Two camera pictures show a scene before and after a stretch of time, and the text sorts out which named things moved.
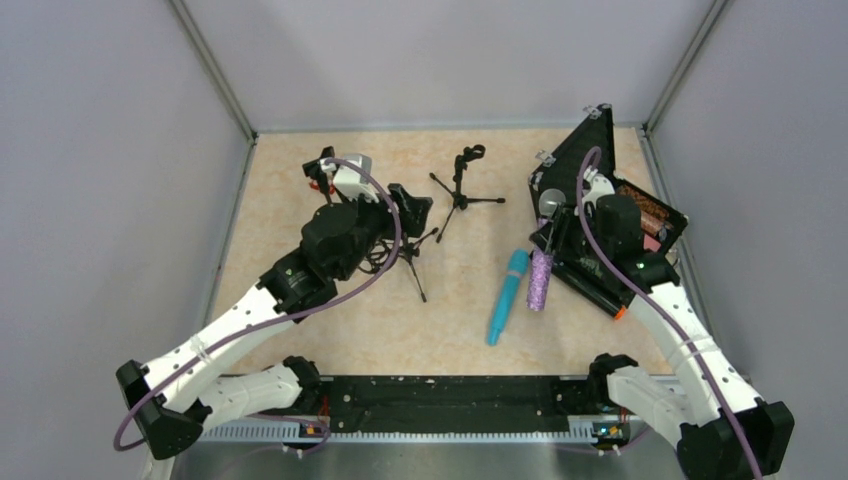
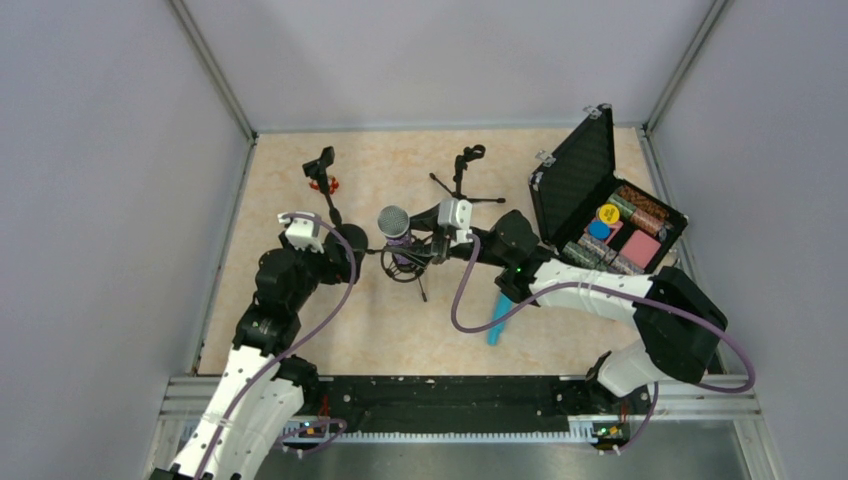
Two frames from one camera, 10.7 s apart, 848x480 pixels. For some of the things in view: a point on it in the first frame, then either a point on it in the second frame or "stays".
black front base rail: x=455 y=403 stays
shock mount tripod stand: x=386 y=252 to x=407 y=280
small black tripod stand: x=459 y=198 stays
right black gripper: x=565 y=216 to x=436 y=240
